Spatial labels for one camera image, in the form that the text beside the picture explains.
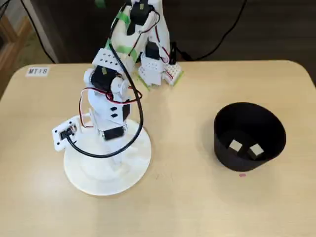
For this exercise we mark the black round pot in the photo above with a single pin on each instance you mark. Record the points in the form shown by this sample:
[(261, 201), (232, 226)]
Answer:
[(247, 113)]

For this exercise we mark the green tape strip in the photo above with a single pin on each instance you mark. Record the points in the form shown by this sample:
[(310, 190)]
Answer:
[(145, 86), (180, 77)]

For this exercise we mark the black plug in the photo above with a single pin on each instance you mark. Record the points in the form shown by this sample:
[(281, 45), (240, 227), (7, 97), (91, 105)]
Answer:
[(173, 53)]

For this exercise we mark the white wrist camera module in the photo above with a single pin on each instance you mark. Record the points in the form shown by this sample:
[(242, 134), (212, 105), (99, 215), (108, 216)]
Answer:
[(57, 138)]

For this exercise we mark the white MT18 label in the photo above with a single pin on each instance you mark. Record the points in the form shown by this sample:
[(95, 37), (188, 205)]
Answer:
[(37, 71)]

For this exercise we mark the white cube block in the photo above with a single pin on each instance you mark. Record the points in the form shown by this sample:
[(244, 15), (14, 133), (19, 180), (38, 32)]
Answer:
[(235, 146), (256, 150)]

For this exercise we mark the white paper plate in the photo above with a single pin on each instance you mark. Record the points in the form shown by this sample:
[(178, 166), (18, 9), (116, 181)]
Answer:
[(138, 168)]

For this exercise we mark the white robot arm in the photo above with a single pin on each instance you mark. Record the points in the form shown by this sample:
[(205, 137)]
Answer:
[(123, 34)]

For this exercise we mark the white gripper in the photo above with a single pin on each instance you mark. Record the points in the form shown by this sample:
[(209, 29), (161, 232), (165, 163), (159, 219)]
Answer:
[(110, 135)]

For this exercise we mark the wooden shelf unit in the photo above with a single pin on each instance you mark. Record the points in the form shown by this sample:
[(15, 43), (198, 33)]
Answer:
[(17, 49)]

